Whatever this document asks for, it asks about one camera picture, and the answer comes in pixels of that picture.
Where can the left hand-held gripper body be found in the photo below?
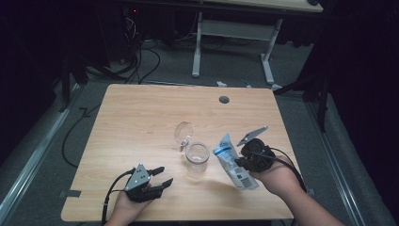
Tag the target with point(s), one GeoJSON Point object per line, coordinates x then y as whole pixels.
{"type": "Point", "coordinates": [138, 182]}

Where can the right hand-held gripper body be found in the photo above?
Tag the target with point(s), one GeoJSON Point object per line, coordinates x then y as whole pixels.
{"type": "Point", "coordinates": [255, 155]}

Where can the white and blue pouch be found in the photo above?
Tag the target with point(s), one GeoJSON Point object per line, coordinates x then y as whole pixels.
{"type": "Point", "coordinates": [233, 166]}

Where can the clear glass jar with hinged lid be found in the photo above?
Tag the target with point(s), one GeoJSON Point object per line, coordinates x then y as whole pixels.
{"type": "Point", "coordinates": [196, 153]}

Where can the person's left hand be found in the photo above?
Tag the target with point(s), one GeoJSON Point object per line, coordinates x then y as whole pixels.
{"type": "Point", "coordinates": [131, 207]}

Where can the person's right hand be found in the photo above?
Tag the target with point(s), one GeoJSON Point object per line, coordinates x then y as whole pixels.
{"type": "Point", "coordinates": [277, 180]}

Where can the grey tape strip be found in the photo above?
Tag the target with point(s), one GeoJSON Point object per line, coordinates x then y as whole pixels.
{"type": "Point", "coordinates": [70, 193]}

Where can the white paper scrap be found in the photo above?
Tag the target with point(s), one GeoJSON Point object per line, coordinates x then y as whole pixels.
{"type": "Point", "coordinates": [221, 83]}

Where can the black metal stand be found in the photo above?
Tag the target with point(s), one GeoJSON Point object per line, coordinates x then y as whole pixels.
{"type": "Point", "coordinates": [313, 94]}
{"type": "Point", "coordinates": [70, 78]}

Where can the white-framed desk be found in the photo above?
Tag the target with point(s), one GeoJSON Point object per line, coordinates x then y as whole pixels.
{"type": "Point", "coordinates": [238, 29]}

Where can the grey metal floor rail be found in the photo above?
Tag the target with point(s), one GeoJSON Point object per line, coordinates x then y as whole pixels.
{"type": "Point", "coordinates": [34, 157]}
{"type": "Point", "coordinates": [338, 163]}

